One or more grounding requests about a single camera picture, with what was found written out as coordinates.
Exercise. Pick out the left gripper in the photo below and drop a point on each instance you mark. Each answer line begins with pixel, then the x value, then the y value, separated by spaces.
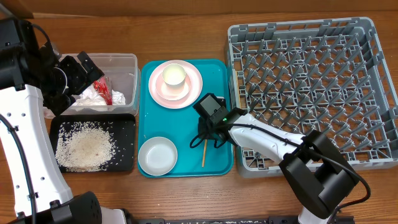
pixel 56 104

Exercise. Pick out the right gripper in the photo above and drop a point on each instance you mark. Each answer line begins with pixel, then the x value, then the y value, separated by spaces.
pixel 203 131

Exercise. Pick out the red snack wrapper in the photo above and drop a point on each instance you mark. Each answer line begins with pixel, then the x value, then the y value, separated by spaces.
pixel 103 87

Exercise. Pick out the white napkin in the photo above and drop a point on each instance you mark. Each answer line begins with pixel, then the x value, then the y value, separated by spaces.
pixel 90 97

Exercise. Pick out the grey bowl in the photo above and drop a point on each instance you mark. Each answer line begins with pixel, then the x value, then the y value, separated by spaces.
pixel 157 156

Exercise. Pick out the cream paper cup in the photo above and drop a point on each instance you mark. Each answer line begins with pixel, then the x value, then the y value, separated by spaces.
pixel 174 74

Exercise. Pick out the pile of rice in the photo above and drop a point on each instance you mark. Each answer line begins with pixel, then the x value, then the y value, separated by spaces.
pixel 84 146

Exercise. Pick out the pink small bowl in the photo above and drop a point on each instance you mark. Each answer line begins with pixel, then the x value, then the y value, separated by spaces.
pixel 169 93

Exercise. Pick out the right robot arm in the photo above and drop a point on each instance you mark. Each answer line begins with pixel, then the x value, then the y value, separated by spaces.
pixel 315 170

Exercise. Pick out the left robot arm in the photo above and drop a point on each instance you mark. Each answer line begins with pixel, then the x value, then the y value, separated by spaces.
pixel 33 78

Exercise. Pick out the grey dishwasher rack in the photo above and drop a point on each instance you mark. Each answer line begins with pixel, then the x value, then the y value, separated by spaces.
pixel 328 75

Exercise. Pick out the teal serving tray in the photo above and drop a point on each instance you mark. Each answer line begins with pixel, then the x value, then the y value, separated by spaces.
pixel 181 125

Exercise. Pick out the clear plastic bin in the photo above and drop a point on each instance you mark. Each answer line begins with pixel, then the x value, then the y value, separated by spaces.
pixel 125 77

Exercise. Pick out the pink plate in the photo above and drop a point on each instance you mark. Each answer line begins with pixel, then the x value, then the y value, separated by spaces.
pixel 195 89

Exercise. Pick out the black plastic tray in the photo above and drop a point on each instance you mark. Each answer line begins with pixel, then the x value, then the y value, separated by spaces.
pixel 123 127

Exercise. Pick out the cardboard backdrop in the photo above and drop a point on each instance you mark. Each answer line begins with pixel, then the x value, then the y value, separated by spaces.
pixel 111 8

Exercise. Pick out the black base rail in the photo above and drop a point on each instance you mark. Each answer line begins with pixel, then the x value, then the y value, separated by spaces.
pixel 270 220

